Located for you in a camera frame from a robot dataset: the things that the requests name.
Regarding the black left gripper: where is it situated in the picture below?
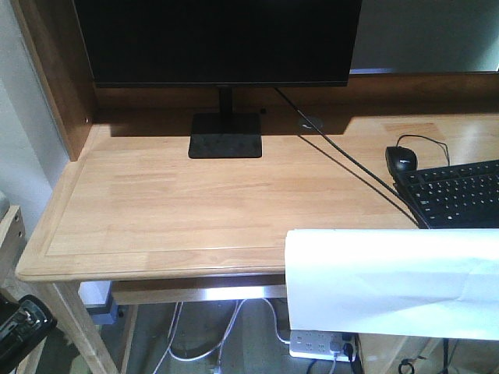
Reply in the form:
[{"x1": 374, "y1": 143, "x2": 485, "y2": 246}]
[{"x1": 1, "y1": 295, "x2": 55, "y2": 372}]

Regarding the white paper sheet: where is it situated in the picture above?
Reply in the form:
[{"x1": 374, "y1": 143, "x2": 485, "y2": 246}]
[{"x1": 285, "y1": 229, "x2": 498, "y2": 340}]

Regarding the wooden desk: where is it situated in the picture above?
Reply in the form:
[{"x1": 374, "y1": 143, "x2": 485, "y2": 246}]
[{"x1": 10, "y1": 0, "x2": 499, "y2": 374}]

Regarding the white power strip under desk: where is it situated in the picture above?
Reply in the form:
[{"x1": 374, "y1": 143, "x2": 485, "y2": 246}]
[{"x1": 289, "y1": 330, "x2": 357, "y2": 362}]

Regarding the black computer monitor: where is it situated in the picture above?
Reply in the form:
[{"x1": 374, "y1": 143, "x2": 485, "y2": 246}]
[{"x1": 74, "y1": 1, "x2": 362, "y2": 159}]

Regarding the black computer mouse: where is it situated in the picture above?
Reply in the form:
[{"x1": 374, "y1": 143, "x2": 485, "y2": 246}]
[{"x1": 385, "y1": 146, "x2": 418, "y2": 175}]

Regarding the black keyboard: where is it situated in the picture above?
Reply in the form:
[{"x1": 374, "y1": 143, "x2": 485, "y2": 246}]
[{"x1": 394, "y1": 160, "x2": 498, "y2": 229}]

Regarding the black monitor cable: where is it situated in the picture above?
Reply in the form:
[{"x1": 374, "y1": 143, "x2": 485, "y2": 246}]
[{"x1": 274, "y1": 86, "x2": 420, "y2": 229}]

